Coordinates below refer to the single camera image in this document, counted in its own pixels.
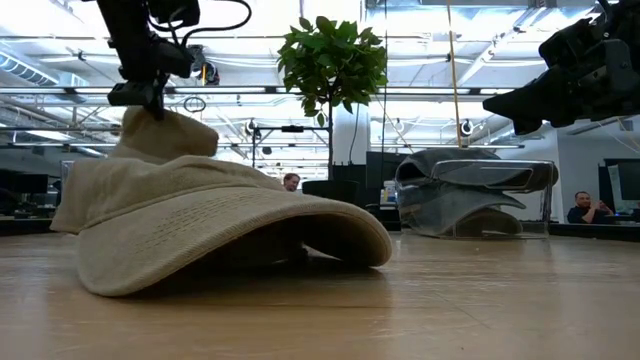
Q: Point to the black ceiling-mounted device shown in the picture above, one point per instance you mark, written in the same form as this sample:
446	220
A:
210	70

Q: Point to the green leafy small tree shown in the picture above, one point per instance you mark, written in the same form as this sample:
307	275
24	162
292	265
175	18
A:
330	65

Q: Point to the white blue bottle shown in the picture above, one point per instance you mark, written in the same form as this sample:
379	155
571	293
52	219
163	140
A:
389	192

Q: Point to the clear plastic bin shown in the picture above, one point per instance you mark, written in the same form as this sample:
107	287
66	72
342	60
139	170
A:
545	210

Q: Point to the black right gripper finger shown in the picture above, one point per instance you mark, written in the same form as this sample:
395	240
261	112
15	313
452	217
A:
540	97
525	126

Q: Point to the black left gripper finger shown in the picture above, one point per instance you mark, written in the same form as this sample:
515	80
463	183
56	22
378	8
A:
160	110

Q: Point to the person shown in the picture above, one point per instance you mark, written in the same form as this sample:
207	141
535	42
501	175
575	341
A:
582	210
291	181

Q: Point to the black monitor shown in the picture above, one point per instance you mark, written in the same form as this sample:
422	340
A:
627	180

